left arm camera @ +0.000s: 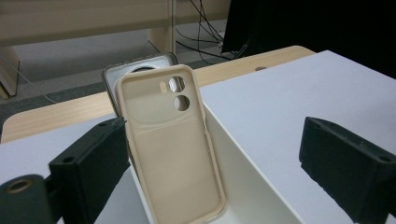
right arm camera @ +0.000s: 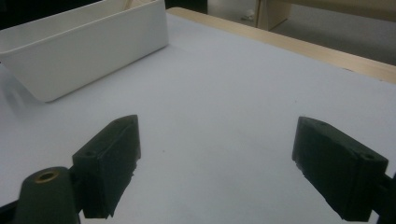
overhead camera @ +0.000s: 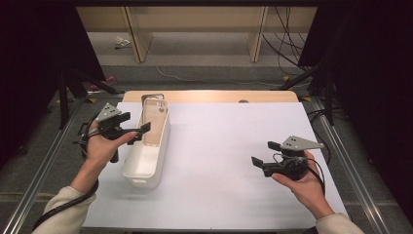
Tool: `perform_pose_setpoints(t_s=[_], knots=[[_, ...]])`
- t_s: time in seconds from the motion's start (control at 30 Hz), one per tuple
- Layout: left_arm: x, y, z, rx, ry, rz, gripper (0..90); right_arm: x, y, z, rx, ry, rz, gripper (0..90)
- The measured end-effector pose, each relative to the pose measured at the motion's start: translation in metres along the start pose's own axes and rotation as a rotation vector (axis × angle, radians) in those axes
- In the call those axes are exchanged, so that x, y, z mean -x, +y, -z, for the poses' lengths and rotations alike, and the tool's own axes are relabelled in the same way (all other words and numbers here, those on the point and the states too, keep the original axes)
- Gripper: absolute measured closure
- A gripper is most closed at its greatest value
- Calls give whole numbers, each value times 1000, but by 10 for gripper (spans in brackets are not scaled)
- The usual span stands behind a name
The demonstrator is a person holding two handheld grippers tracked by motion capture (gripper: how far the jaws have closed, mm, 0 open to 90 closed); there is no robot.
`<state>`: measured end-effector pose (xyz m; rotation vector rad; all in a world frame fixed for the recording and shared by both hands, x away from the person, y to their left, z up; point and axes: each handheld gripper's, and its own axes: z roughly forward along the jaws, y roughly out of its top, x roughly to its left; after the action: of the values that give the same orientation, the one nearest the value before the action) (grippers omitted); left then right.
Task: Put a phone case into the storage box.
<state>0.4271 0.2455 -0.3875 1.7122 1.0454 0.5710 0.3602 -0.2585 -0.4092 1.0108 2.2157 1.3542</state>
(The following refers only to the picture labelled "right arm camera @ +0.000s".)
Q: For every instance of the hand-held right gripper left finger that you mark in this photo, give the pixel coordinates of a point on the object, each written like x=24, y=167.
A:
x=106, y=168

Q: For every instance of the light wooden shelf unit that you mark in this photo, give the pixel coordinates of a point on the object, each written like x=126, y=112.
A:
x=269, y=14

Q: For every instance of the dark curtain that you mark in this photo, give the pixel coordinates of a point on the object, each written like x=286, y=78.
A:
x=31, y=12

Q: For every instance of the white plastic storage bin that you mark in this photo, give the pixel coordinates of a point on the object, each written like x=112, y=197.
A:
x=93, y=59

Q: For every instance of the small white floor object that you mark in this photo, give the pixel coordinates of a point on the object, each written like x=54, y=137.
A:
x=249, y=14

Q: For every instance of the white table cover sheet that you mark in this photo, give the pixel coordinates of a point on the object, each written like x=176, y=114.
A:
x=218, y=93

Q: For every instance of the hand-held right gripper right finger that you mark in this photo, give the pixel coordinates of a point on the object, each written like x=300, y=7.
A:
x=339, y=168

